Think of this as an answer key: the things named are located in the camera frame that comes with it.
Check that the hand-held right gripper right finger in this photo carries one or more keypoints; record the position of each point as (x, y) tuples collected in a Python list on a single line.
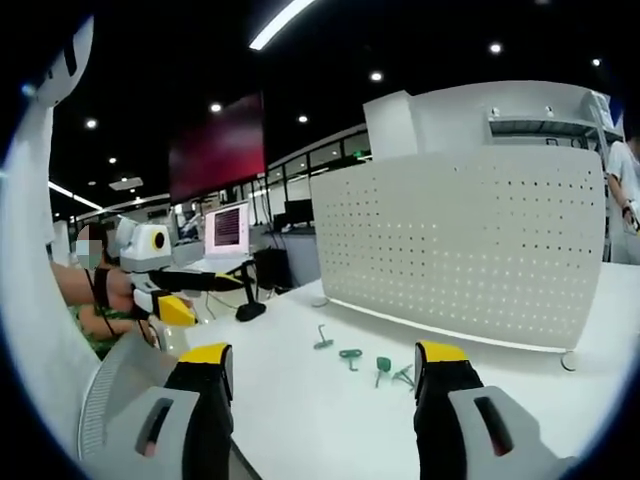
[(465, 425)]

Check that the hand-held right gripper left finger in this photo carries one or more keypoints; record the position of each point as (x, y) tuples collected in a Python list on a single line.
[(165, 430)]

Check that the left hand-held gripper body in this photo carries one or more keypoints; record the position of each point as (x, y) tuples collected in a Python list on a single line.
[(142, 250)]

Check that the green hook assembly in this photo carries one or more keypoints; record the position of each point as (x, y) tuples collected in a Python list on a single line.
[(322, 342), (350, 354), (383, 364), (404, 375)]

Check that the white perforated mounting plate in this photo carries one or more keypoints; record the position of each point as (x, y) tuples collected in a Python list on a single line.
[(450, 240)]

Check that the black desk stand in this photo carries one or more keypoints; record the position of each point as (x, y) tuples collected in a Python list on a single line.
[(248, 310)]

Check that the white computer monitor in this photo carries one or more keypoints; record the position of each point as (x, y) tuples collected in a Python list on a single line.
[(227, 231)]

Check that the person in green shirt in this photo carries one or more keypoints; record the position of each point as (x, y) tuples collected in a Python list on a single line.
[(107, 312)]

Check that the grey ribbed monitor back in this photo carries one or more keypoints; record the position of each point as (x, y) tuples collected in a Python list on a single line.
[(125, 380)]

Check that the black box under desk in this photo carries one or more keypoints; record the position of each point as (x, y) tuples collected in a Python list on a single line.
[(272, 267)]

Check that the white curved panel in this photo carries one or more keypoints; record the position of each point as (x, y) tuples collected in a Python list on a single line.
[(30, 250)]

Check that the black background monitor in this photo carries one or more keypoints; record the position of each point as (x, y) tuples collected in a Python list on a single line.
[(299, 211)]

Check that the large dark red screen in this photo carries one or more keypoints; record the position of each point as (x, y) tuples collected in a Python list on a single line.
[(220, 150)]

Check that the white cabinet block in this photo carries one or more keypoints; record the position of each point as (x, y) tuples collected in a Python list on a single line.
[(400, 125)]

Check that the long ceiling light strip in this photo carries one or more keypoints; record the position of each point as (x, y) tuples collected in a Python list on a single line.
[(280, 22)]

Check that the white metal shelf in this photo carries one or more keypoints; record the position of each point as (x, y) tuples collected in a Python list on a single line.
[(550, 127)]

